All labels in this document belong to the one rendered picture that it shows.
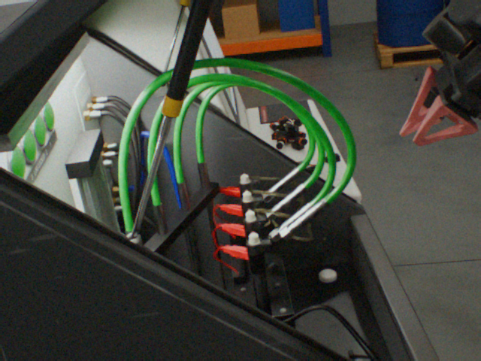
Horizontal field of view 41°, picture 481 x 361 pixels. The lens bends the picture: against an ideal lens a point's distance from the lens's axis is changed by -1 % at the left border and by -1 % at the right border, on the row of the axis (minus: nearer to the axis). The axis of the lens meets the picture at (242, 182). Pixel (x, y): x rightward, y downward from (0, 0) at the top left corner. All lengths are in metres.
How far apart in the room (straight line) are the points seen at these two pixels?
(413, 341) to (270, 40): 5.34
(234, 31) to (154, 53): 5.13
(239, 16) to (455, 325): 4.40
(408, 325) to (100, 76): 0.74
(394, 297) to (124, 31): 0.73
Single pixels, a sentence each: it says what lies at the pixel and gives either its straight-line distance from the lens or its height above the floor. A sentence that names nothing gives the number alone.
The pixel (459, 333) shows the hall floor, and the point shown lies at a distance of 2.62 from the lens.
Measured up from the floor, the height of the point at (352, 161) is 1.23.
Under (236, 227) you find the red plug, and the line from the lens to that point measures 1.18.
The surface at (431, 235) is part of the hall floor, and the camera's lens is 3.20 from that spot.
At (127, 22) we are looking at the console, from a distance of 1.32.
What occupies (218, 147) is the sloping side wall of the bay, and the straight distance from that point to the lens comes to 1.34.
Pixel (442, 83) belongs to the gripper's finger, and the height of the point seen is 1.39.
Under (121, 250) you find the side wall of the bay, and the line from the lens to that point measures 0.69.
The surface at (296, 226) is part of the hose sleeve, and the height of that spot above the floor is 1.13.
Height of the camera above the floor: 1.66
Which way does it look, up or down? 25 degrees down
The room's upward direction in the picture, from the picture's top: 8 degrees counter-clockwise
